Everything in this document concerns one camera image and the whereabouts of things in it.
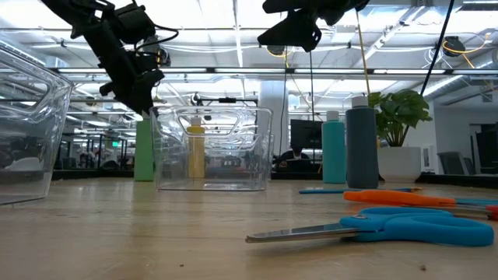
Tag blue-handled paintbrush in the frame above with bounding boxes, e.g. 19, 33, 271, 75
298, 187, 423, 194
454, 198, 498, 207

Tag green paint bottle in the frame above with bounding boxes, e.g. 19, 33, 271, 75
133, 112, 155, 182

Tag orange-handled scissors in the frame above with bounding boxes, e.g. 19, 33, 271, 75
342, 190, 458, 209

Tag blue-handled scissors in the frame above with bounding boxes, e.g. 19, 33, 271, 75
244, 207, 495, 248

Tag narrow clear plastic bin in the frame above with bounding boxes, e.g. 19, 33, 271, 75
149, 105, 274, 191

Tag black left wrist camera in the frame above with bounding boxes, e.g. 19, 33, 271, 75
112, 3, 156, 44

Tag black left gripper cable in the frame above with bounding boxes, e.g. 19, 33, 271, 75
134, 23, 180, 54

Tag wide clear plastic bin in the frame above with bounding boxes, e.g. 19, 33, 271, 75
170, 112, 275, 183

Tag grey office chair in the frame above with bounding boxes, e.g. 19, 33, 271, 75
437, 151, 475, 176

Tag seated person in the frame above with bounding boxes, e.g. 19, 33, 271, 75
273, 146, 318, 174

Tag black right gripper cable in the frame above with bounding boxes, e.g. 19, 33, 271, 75
419, 0, 456, 96

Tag large clear plastic bin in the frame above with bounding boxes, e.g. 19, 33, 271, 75
0, 40, 74, 206

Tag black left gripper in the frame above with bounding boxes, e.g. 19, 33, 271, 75
79, 19, 172, 116

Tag dark grey-blue paint bottle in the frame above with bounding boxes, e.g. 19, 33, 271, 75
345, 96, 380, 190

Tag yellow cable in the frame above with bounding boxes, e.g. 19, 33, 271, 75
355, 10, 371, 96

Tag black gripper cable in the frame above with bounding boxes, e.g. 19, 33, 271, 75
419, 0, 456, 96
134, 23, 180, 54

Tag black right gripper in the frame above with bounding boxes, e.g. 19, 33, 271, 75
257, 0, 370, 53

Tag black computer monitor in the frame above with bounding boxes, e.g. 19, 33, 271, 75
289, 119, 324, 150

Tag green plant in white pot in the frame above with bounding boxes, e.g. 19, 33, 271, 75
367, 89, 433, 184

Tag turquoise paint bottle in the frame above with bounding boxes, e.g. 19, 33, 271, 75
321, 110, 347, 184

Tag yellow paint bottle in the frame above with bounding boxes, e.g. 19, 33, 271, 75
188, 116, 206, 180

